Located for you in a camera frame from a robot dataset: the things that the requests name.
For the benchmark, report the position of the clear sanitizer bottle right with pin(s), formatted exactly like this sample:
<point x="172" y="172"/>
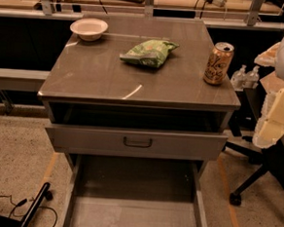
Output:
<point x="252" y="77"/>

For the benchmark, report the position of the black office chair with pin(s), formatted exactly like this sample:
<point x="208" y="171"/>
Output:
<point x="270" y="160"/>

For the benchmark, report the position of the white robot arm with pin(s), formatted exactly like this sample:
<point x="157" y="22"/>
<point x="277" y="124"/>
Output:
<point x="270" y="127"/>

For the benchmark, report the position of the clear sanitizer bottle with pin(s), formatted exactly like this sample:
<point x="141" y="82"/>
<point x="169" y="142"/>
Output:
<point x="238" y="78"/>
<point x="252" y="77"/>

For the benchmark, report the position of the grey open middle drawer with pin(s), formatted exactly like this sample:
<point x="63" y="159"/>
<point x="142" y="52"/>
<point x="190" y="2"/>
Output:
<point x="134" y="192"/>

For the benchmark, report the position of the grey metal drawer cabinet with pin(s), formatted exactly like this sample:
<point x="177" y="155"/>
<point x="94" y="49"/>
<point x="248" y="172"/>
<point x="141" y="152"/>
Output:
<point x="90" y="86"/>

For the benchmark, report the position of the clear sanitizer bottle left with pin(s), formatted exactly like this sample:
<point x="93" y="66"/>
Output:
<point x="238" y="78"/>

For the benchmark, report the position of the black drawer handle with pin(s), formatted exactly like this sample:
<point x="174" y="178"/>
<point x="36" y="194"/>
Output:
<point x="146" y="143"/>

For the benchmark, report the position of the gold soda can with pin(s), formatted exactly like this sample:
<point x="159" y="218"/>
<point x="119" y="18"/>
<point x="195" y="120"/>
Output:
<point x="218" y="63"/>

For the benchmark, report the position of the grey top drawer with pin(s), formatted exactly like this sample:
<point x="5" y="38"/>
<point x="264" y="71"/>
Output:
<point x="199" y="146"/>

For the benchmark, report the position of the green jalapeno chip bag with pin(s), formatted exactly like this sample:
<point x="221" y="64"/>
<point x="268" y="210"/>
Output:
<point x="152" y="53"/>

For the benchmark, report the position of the white paper bowl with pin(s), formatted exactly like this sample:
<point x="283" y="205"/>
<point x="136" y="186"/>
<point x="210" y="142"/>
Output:
<point x="89" y="29"/>

